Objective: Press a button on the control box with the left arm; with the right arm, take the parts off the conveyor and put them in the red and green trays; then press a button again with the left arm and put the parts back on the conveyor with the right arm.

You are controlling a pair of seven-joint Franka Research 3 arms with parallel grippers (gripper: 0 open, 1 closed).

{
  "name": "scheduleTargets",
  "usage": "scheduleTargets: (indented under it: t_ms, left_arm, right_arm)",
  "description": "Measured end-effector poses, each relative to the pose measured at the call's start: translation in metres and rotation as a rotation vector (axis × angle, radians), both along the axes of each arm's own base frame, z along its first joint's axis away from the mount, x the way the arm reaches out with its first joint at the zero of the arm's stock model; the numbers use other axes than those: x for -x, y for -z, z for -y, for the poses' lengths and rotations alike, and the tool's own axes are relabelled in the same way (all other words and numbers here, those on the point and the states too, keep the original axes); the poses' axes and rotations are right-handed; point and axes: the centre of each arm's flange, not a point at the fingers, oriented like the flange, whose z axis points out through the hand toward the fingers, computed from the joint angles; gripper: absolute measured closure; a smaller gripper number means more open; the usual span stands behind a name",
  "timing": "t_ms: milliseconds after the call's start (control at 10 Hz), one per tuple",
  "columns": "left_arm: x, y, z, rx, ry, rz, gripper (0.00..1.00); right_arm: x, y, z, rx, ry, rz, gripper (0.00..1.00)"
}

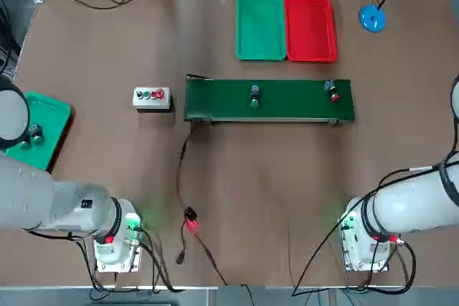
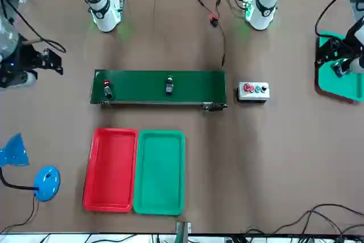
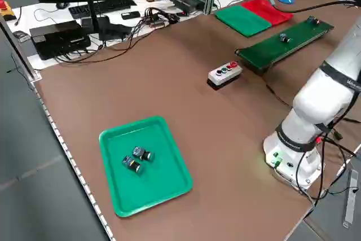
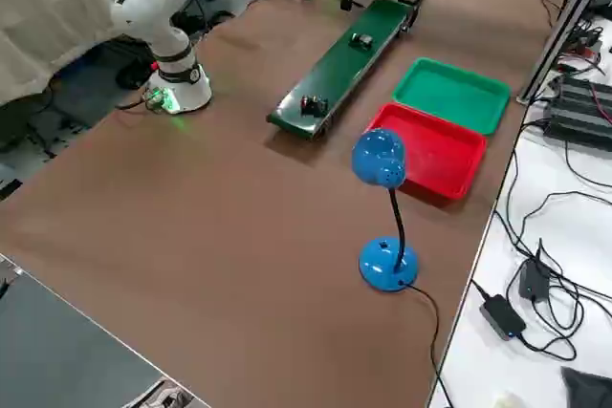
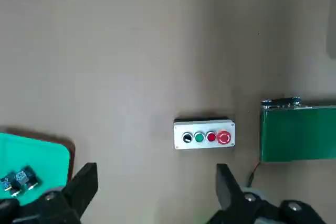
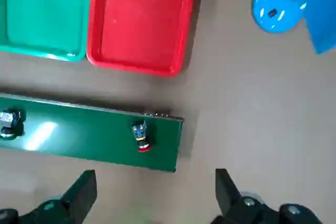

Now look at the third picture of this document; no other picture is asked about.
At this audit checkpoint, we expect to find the grey push-button control box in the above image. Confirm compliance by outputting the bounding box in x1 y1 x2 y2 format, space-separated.
207 60 243 91

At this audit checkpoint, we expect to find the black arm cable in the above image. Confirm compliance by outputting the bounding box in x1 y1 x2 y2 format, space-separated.
293 116 361 207
290 0 361 15

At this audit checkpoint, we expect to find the green belt conveyor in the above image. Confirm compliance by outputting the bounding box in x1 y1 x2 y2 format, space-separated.
235 16 335 76

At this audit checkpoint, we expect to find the small black device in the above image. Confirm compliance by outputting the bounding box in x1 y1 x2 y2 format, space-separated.
12 30 31 43

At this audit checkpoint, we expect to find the red yellow emergency stop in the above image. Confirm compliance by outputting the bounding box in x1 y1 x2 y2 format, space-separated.
0 0 15 22

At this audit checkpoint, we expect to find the green plastic tray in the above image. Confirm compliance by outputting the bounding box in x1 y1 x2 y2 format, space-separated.
98 115 193 218
214 5 272 38

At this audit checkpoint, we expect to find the red plastic tray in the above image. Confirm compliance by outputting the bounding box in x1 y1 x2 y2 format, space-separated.
241 0 294 27

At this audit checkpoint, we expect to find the red black conveyor cable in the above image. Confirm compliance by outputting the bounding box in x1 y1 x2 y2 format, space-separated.
263 76 294 109

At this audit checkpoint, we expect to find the aluminium frame rail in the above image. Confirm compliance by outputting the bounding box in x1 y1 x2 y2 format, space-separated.
0 15 43 84

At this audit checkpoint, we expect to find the black keyboard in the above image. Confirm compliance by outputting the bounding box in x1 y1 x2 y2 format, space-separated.
68 0 138 19

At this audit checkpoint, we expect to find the black equipment box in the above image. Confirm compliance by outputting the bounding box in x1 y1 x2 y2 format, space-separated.
29 20 92 61

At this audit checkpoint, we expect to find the grey power strip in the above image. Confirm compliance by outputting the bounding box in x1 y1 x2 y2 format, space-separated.
342 168 359 228

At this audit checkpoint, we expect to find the black phone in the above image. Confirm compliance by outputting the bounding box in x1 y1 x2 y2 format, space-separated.
121 11 141 20

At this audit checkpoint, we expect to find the black cable hub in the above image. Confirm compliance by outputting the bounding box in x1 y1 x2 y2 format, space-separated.
144 7 181 29

